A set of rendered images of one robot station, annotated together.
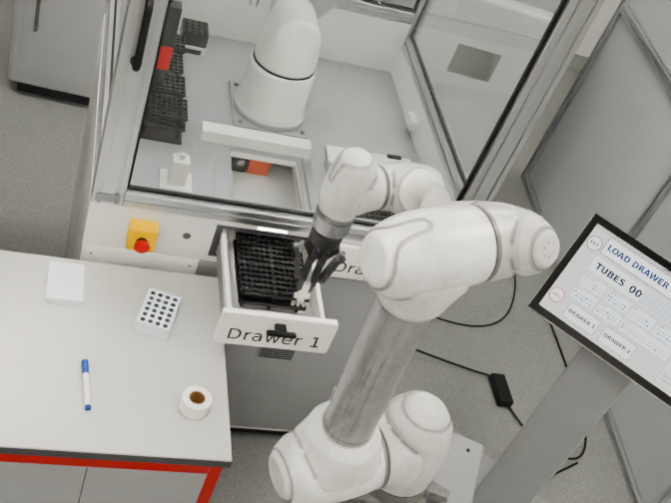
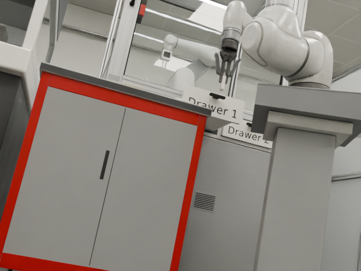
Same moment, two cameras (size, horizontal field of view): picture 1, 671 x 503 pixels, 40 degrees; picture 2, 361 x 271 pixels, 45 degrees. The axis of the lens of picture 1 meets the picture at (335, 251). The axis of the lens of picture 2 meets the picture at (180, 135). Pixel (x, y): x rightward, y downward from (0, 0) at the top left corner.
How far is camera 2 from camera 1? 2.22 m
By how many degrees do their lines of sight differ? 52
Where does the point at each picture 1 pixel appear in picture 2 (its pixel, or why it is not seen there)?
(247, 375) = (188, 226)
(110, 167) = (116, 58)
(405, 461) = (314, 41)
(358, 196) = (242, 12)
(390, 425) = not seen: hidden behind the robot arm
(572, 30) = (301, 8)
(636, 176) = (348, 219)
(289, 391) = (214, 244)
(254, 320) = (201, 92)
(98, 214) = not seen: hidden behind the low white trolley
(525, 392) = not seen: outside the picture
